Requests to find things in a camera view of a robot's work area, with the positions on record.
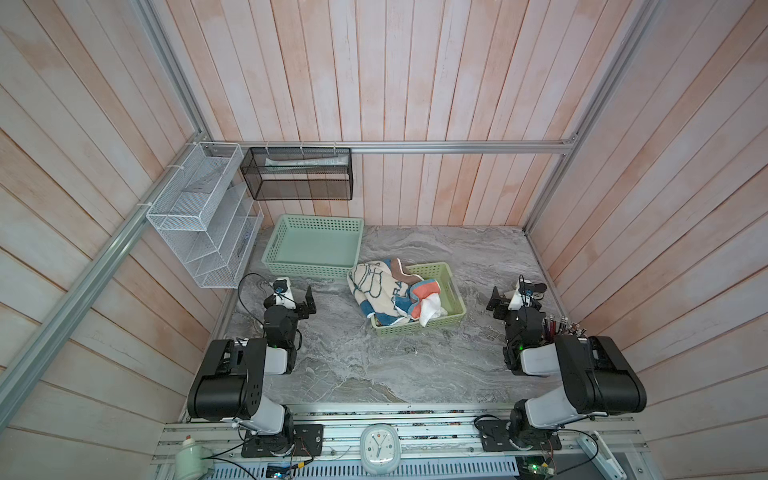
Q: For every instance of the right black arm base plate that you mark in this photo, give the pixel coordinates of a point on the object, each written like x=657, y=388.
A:
x=502, y=435

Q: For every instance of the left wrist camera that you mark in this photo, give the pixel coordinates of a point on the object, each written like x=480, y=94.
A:
x=282, y=293

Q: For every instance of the black wire mesh basket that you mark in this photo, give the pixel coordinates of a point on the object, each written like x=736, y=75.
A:
x=299, y=173

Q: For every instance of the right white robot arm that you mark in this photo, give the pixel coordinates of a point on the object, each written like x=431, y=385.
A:
x=596, y=378

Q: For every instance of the mint green plastic basket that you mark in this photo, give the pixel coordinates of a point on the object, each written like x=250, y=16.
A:
x=314, y=246

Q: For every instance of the green circuit board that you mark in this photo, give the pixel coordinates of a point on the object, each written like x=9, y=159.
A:
x=534, y=468

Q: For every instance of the white green bottle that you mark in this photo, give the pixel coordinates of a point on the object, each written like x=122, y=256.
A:
x=193, y=461

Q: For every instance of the light green plastic basket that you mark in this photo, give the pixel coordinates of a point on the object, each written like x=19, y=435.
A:
x=450, y=297

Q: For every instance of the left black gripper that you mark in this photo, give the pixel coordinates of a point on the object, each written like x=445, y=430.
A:
x=303, y=306

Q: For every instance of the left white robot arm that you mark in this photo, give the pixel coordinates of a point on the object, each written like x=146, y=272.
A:
x=229, y=383

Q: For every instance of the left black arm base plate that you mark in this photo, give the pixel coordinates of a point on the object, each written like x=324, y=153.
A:
x=301, y=440

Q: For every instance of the white analog clock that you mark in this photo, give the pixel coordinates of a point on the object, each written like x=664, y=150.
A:
x=380, y=449

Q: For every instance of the blue Doraemon towel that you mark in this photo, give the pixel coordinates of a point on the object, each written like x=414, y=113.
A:
x=381, y=289

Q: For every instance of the white wire mesh shelf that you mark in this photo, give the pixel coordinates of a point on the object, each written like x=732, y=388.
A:
x=206, y=217

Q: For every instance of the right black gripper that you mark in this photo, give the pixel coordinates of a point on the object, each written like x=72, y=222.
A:
x=498, y=301

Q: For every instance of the red white blue towel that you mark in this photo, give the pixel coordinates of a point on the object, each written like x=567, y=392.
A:
x=426, y=303

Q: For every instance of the red pen holder cup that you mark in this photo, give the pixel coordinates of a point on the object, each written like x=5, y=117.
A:
x=553, y=327

